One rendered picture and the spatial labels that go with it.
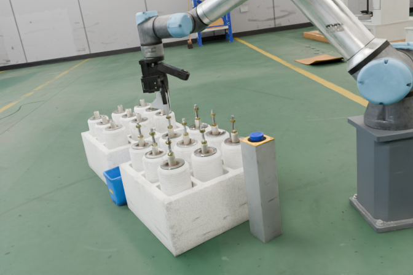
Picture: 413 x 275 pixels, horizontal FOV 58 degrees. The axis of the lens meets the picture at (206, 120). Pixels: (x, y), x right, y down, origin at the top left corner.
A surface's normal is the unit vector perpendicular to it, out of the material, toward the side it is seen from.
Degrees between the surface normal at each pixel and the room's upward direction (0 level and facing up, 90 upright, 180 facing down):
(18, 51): 90
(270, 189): 90
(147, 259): 0
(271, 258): 0
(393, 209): 90
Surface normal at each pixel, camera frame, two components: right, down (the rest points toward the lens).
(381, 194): -0.64, 0.31
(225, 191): 0.53, 0.18
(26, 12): 0.08, 0.29
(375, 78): -0.42, 0.42
